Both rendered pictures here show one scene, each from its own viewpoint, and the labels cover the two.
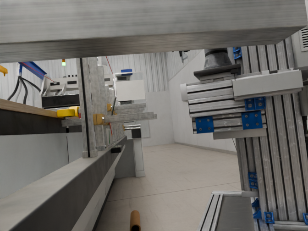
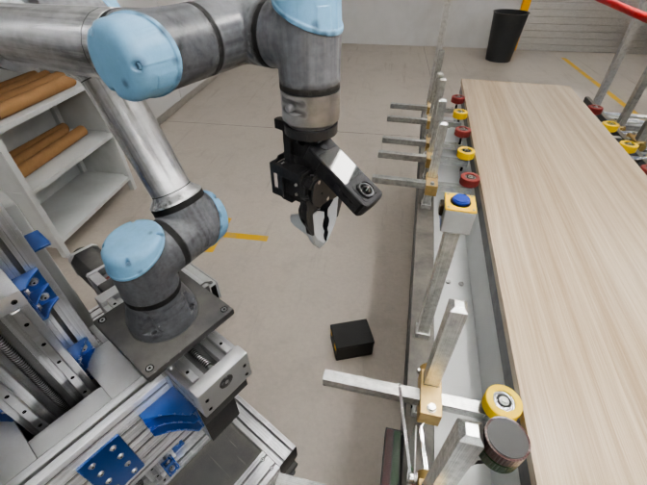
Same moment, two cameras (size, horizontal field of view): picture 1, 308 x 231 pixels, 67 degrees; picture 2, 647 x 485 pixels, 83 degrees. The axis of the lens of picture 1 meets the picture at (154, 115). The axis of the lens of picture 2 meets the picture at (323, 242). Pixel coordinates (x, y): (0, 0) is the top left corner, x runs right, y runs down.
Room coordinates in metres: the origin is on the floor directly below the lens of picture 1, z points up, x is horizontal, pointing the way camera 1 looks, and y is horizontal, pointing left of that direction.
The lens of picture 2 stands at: (1.60, 0.15, 1.71)
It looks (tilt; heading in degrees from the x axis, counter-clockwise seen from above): 41 degrees down; 198
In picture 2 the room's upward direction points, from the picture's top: straight up
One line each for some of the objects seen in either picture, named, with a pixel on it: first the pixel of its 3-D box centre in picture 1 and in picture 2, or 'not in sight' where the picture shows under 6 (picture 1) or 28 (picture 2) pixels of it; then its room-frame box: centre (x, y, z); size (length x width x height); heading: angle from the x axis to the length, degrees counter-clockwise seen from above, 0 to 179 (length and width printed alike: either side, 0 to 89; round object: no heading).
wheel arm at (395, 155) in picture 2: not in sight; (422, 158); (-0.12, 0.10, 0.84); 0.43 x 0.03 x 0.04; 95
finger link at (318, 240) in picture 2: not in sight; (305, 225); (1.17, -0.02, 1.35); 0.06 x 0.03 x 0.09; 70
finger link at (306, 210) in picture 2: not in sight; (312, 208); (1.18, 0.00, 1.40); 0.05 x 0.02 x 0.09; 160
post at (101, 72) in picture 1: (103, 106); (437, 484); (1.32, 0.28, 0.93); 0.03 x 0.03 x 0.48; 5
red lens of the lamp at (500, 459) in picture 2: not in sight; (504, 441); (1.32, 0.33, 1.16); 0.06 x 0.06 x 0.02
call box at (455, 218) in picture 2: not in sight; (456, 215); (0.82, 0.24, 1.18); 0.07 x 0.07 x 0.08; 5
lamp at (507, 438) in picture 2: not in sight; (484, 465); (1.32, 0.33, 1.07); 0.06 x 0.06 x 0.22; 5
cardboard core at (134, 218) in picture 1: (134, 221); not in sight; (1.93, 0.24, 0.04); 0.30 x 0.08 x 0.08; 5
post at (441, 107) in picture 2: not in sight; (432, 147); (-0.17, 0.14, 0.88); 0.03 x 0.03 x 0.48; 5
